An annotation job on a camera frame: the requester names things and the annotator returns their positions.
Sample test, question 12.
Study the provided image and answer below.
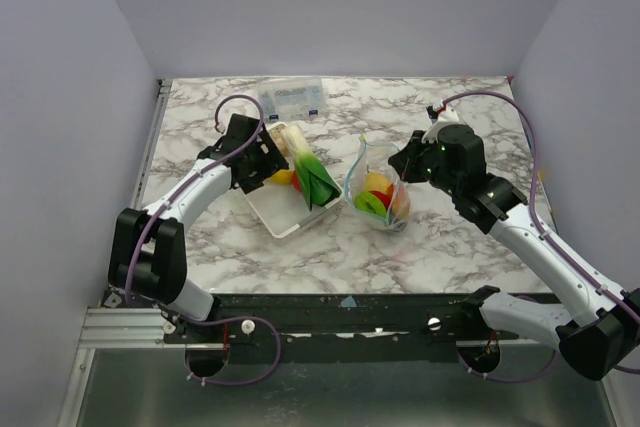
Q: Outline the orange red toy mango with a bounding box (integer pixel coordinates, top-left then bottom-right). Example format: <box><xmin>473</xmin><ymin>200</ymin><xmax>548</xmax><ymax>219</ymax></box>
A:
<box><xmin>390</xmin><ymin>184</ymin><xmax>411</xmax><ymax>219</ymax></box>

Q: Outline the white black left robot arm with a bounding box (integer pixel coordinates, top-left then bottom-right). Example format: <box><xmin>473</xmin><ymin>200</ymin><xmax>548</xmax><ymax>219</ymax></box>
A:
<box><xmin>108</xmin><ymin>114</ymin><xmax>288</xmax><ymax>322</ymax></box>

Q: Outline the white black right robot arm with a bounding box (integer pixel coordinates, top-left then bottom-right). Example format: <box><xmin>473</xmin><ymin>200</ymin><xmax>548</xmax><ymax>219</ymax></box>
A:
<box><xmin>388</xmin><ymin>124</ymin><xmax>639</xmax><ymax>381</ymax></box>

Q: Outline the red toy apple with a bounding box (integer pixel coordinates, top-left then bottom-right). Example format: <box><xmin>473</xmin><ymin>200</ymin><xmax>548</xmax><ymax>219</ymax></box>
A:
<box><xmin>372</xmin><ymin>191</ymin><xmax>392</xmax><ymax>209</ymax></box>

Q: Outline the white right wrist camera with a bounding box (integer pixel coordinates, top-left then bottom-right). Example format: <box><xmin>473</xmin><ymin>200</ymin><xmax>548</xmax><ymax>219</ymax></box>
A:
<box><xmin>422</xmin><ymin>104</ymin><xmax>462</xmax><ymax>143</ymax></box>

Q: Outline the white perforated plastic basket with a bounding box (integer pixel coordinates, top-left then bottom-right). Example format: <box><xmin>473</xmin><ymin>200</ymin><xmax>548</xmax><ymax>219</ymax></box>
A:
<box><xmin>245</xmin><ymin>122</ymin><xmax>342</xmax><ymax>239</ymax></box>

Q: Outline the aluminium front rail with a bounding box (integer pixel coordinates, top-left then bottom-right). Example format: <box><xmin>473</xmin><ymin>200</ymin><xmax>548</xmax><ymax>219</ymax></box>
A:
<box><xmin>79</xmin><ymin>308</ymin><xmax>165</xmax><ymax>349</ymax></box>

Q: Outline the aluminium side rail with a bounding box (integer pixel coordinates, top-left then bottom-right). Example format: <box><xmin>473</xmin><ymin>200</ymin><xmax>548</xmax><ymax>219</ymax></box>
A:
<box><xmin>110</xmin><ymin>79</ymin><xmax>174</xmax><ymax>288</ymax></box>

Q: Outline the yellow toy starfruit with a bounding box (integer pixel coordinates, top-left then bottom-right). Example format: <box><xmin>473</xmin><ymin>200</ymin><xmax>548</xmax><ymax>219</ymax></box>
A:
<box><xmin>268</xmin><ymin>169</ymin><xmax>295</xmax><ymax>185</ymax></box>

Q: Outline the white toy leek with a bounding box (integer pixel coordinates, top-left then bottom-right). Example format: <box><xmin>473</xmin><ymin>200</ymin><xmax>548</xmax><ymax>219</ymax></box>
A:
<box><xmin>281</xmin><ymin>125</ymin><xmax>340</xmax><ymax>210</ymax></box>

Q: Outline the yellow toy lemon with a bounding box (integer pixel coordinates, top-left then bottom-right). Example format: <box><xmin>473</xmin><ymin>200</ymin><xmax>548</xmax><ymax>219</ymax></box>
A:
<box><xmin>364</xmin><ymin>172</ymin><xmax>392</xmax><ymax>192</ymax></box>

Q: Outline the clear zip top bag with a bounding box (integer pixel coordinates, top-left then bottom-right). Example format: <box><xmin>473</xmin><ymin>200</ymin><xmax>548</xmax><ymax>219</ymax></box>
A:
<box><xmin>344</xmin><ymin>135</ymin><xmax>411</xmax><ymax>232</ymax></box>

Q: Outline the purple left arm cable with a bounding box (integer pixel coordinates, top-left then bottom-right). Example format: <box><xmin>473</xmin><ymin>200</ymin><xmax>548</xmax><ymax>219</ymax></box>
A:
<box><xmin>122</xmin><ymin>94</ymin><xmax>284</xmax><ymax>388</ymax></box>

